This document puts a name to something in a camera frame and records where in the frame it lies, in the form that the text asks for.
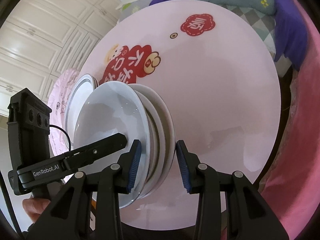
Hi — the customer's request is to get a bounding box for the purple pillow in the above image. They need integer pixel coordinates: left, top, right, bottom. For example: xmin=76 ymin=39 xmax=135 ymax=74
xmin=151 ymin=0 xmax=308 ymax=70

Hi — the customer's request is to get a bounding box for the triangle pattern pillow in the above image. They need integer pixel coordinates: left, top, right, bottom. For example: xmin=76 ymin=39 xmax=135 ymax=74
xmin=220 ymin=3 xmax=278 ymax=61

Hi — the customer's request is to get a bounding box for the grey floral pillow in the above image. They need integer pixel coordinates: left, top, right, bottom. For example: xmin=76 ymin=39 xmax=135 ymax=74
xmin=118 ymin=0 xmax=152 ymax=23

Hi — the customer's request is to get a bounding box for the white wardrobe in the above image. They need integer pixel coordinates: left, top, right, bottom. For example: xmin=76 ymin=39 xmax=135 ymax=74
xmin=1 ymin=0 xmax=120 ymax=116

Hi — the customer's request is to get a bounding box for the pink blanket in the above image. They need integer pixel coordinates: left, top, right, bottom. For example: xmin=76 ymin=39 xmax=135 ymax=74
xmin=259 ymin=0 xmax=319 ymax=239

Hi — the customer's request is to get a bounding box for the white ceramic bowl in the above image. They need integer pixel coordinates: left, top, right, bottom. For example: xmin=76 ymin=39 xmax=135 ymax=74
xmin=130 ymin=83 xmax=175 ymax=198
xmin=130 ymin=85 xmax=165 ymax=199
xmin=73 ymin=81 xmax=151 ymax=209

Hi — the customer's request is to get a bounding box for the black cable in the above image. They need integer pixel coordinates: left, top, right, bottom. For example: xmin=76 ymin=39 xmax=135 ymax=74
xmin=0 ymin=125 xmax=72 ymax=233

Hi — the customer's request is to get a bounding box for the round pink folding table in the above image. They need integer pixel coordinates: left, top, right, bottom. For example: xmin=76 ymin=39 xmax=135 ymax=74
xmin=75 ymin=0 xmax=282 ymax=230

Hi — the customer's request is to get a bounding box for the white plate with grey rim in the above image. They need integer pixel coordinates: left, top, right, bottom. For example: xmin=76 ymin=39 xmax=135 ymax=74
xmin=64 ymin=74 xmax=98 ymax=148

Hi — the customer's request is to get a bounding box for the person's left hand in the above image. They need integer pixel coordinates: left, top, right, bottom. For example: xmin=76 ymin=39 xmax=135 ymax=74
xmin=22 ymin=197 xmax=50 ymax=223

